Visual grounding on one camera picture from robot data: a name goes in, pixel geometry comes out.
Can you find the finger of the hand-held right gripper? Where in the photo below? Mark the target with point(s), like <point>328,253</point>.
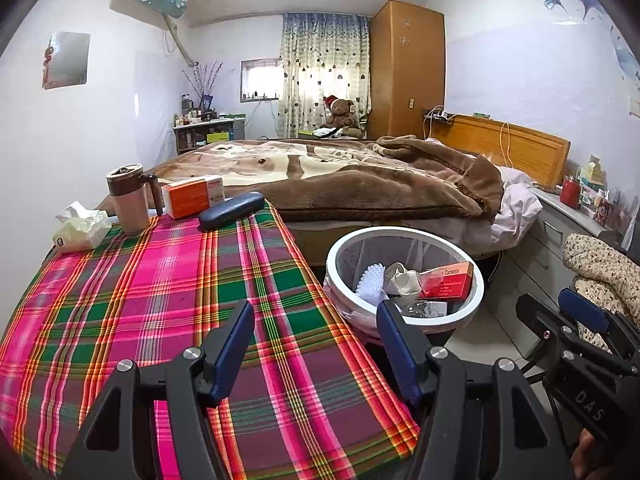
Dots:
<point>545,327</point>
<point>582,310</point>

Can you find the wooden wardrobe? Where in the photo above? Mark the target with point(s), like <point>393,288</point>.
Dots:
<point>407,70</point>

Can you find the red hanging ornament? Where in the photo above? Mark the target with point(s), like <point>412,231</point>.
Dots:
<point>48,62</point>

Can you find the green box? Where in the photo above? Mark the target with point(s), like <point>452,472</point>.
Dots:
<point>218,137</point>

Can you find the brown blanket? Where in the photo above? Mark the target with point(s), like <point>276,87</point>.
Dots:
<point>350,180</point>

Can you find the floral quilt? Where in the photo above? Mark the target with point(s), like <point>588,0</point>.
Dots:
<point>605,270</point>

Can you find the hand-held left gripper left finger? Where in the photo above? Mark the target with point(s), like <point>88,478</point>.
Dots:
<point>230,355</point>

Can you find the pink bedsheet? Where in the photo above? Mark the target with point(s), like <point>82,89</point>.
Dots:
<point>515,215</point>

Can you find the orange white box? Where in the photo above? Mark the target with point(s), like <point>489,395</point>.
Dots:
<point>187,197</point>

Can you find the blue glasses case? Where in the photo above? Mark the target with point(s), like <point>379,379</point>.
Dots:
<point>230,211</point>

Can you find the vase of branches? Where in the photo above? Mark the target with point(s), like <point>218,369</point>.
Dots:
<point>202,82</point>

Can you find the silver wall mirror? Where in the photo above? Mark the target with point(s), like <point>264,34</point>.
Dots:
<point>67,60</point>

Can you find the brown travel mug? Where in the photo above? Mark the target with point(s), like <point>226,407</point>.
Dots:
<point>130,205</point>

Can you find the red tablet box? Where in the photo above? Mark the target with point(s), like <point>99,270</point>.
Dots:
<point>447,282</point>

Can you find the power strip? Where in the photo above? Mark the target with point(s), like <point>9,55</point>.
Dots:
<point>439,116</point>

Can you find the brown teddy bear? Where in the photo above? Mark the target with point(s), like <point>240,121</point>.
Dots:
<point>341,112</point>

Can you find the red jar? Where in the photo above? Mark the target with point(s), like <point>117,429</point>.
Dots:
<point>570,194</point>

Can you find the small window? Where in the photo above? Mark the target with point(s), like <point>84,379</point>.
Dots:
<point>260,80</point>

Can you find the white trash bin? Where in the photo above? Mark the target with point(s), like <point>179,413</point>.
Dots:
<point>340,295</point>

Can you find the air conditioner pipe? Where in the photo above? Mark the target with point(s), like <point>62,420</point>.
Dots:
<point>180,42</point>

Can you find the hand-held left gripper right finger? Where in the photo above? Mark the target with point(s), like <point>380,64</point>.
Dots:
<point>400,355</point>

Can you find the wooden headboard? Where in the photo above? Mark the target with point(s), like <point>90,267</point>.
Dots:
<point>530,150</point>

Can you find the heart print curtain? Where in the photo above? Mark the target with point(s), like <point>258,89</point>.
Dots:
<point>320,65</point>

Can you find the grey nightstand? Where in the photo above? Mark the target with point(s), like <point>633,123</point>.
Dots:
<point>545,245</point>

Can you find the shelf cabinet with bottles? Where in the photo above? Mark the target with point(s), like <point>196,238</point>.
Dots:
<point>192,135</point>

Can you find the plaid tablecloth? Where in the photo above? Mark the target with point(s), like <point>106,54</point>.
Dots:
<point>150,290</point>

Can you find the person's right hand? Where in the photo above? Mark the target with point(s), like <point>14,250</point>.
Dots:
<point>584,460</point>

